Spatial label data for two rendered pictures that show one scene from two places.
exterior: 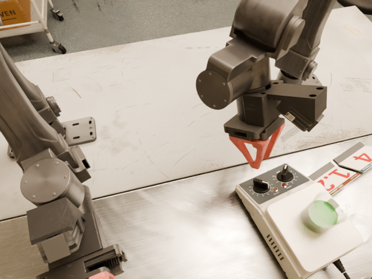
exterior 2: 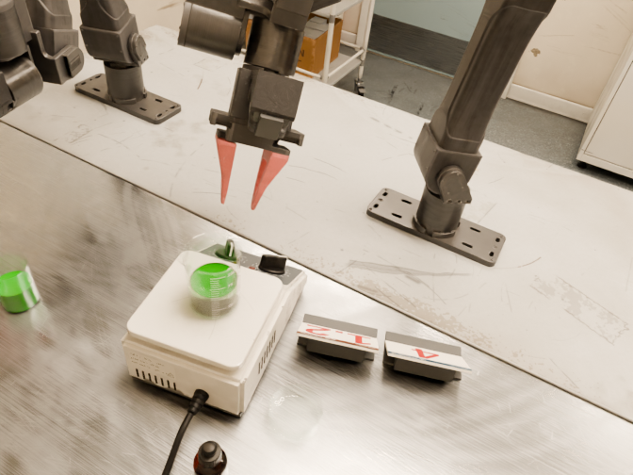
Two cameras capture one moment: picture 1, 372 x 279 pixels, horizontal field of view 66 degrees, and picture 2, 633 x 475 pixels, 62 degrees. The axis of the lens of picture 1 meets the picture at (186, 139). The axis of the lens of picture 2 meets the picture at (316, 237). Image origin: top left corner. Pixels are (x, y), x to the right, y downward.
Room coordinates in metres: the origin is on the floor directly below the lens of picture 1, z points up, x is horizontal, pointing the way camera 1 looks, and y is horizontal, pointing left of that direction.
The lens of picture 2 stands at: (-0.07, -0.49, 1.40)
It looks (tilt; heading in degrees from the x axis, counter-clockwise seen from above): 42 degrees down; 37
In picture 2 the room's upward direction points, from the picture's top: 8 degrees clockwise
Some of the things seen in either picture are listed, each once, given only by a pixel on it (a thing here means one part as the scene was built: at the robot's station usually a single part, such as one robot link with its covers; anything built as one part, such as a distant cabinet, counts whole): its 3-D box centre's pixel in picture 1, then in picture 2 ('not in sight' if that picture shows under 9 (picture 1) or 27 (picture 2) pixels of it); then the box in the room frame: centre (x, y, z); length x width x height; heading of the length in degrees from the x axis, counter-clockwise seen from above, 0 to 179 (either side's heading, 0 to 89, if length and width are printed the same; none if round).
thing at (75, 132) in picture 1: (47, 128); (124, 79); (0.38, 0.32, 0.94); 0.20 x 0.07 x 0.08; 103
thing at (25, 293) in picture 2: not in sight; (13, 283); (0.03, -0.01, 0.93); 0.04 x 0.04 x 0.06
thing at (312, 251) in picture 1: (313, 223); (209, 304); (0.14, -0.21, 0.98); 0.12 x 0.12 x 0.01; 24
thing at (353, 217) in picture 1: (358, 228); (295, 413); (0.15, -0.33, 0.91); 0.06 x 0.06 x 0.02
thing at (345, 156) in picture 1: (361, 155); (426, 351); (0.31, -0.39, 0.92); 0.09 x 0.06 x 0.04; 122
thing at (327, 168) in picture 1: (329, 178); (339, 332); (0.25, -0.30, 0.92); 0.09 x 0.06 x 0.04; 122
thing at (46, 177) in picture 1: (57, 176); (19, 38); (0.17, 0.18, 1.11); 0.12 x 0.09 x 0.12; 33
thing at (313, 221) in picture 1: (323, 214); (210, 277); (0.14, -0.22, 1.02); 0.06 x 0.05 x 0.08; 156
